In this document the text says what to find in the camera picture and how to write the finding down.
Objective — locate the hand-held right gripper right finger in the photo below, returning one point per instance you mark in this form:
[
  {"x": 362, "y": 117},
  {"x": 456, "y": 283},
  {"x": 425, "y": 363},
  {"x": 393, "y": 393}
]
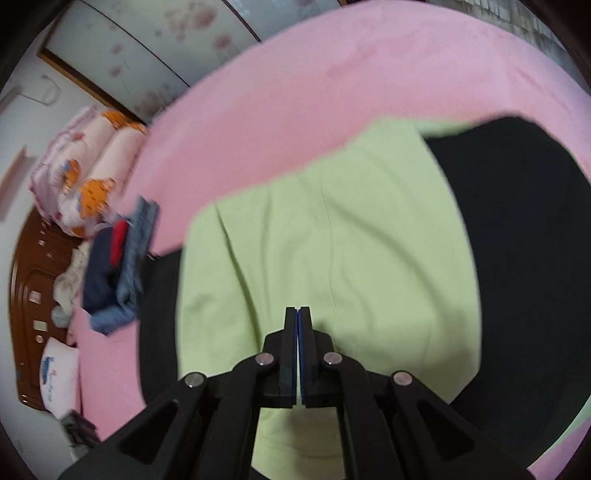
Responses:
[{"x": 307, "y": 369}]

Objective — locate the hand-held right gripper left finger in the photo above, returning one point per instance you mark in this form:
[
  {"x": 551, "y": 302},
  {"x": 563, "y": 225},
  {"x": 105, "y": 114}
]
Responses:
[{"x": 288, "y": 369}]

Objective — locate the light green jacket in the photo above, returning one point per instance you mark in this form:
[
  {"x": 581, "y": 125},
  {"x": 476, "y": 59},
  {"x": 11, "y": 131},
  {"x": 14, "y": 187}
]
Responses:
[{"x": 346, "y": 230}]

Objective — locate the blue denim garment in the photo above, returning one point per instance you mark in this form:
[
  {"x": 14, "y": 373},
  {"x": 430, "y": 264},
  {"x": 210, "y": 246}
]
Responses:
[{"x": 138, "y": 240}]

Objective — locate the navy and red garment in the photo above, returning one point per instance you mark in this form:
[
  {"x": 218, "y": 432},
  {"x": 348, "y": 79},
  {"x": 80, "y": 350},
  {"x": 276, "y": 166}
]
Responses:
[{"x": 99, "y": 272}]

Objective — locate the white printed pillow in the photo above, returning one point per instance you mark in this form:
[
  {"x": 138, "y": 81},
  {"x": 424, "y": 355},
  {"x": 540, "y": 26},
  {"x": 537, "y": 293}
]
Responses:
[{"x": 57, "y": 369}]

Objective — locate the beige crumpled cloth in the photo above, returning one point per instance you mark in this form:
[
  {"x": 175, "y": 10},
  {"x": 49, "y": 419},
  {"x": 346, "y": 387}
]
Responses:
[{"x": 64, "y": 286}]

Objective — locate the brown wooden headboard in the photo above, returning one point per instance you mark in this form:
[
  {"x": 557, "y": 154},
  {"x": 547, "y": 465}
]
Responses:
[{"x": 27, "y": 300}]

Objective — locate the pink cartoon print quilt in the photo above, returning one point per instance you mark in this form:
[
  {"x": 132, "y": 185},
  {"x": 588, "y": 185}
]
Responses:
[{"x": 111, "y": 157}]

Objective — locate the pink bed blanket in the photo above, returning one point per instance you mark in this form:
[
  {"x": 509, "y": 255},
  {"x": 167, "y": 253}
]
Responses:
[{"x": 323, "y": 92}]

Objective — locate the floral sliding wardrobe doors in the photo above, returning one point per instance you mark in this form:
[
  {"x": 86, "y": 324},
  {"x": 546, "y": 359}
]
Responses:
[{"x": 138, "y": 46}]

